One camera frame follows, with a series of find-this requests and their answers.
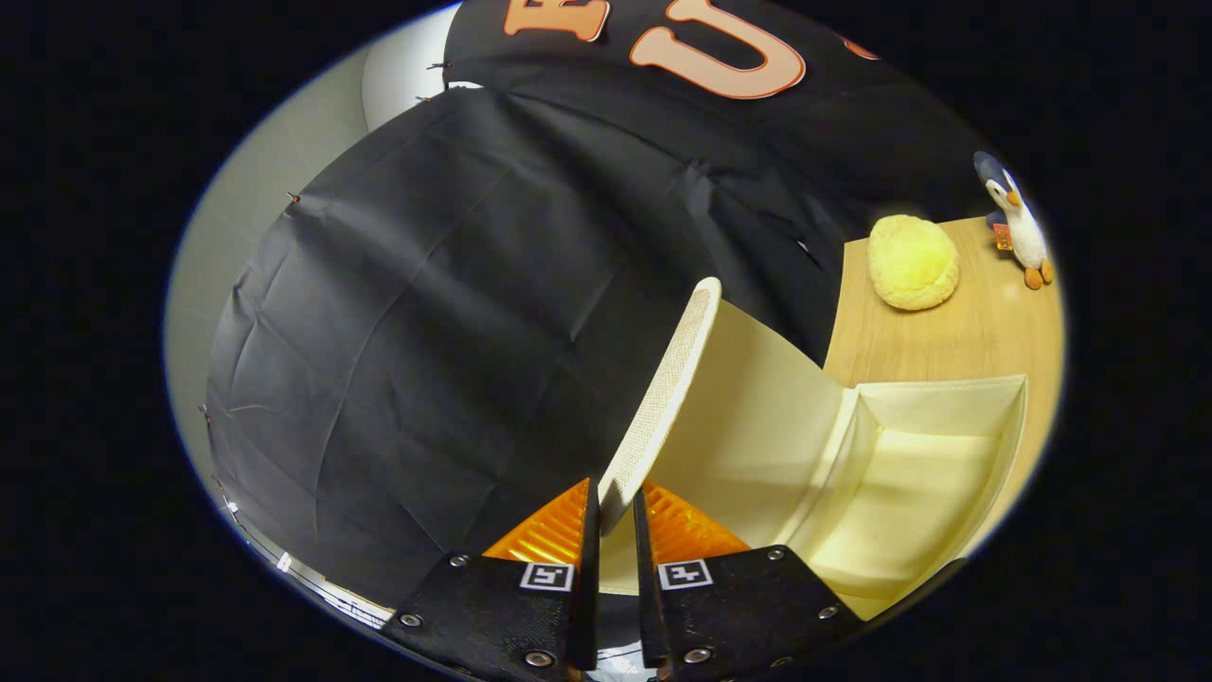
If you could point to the yellow plush bun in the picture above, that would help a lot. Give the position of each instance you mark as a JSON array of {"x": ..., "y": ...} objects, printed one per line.
[{"x": 914, "y": 263}]

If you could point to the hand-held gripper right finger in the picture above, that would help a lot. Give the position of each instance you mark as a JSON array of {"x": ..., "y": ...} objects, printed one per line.
[{"x": 646, "y": 578}]

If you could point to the cream fabric storage box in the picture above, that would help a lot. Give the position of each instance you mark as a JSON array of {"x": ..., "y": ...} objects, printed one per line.
[{"x": 757, "y": 426}]

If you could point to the black backdrop cloth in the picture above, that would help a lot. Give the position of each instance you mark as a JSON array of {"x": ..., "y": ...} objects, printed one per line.
[{"x": 426, "y": 332}]

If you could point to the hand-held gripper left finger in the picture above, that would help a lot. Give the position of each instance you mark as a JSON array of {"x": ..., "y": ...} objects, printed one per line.
[{"x": 589, "y": 568}]

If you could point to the blue white penguin plush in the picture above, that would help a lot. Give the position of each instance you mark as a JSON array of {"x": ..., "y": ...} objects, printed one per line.
[{"x": 1021, "y": 223}]

